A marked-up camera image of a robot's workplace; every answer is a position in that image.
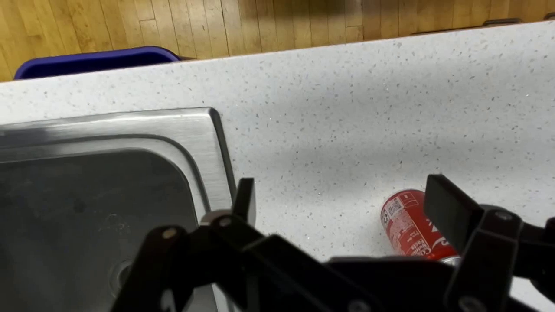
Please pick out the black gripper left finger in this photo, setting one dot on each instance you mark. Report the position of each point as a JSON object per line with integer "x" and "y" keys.
{"x": 244, "y": 199}

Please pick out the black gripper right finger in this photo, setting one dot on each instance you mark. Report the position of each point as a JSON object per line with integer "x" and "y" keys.
{"x": 451, "y": 208}

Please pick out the red coca-cola can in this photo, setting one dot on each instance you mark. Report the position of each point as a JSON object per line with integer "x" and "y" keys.
{"x": 404, "y": 225}

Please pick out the stainless steel double sink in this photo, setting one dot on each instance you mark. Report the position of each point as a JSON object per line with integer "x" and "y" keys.
{"x": 87, "y": 201}

